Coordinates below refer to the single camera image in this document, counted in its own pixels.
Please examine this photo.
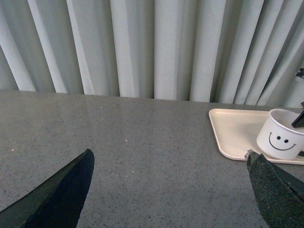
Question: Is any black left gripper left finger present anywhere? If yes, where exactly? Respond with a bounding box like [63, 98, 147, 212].
[0, 149, 95, 228]

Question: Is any white smiley mug black handle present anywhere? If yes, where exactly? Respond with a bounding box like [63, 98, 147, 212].
[256, 109, 304, 160]

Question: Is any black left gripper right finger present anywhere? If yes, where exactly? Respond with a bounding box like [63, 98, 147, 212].
[245, 149, 304, 228]

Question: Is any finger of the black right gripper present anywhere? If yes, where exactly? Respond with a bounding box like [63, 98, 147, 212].
[291, 102, 304, 128]

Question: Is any beige rectangular plastic tray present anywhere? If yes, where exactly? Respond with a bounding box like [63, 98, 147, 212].
[209, 108, 304, 165]

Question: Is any light grey pleated curtain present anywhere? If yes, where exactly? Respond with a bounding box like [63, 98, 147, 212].
[0, 0, 304, 107]

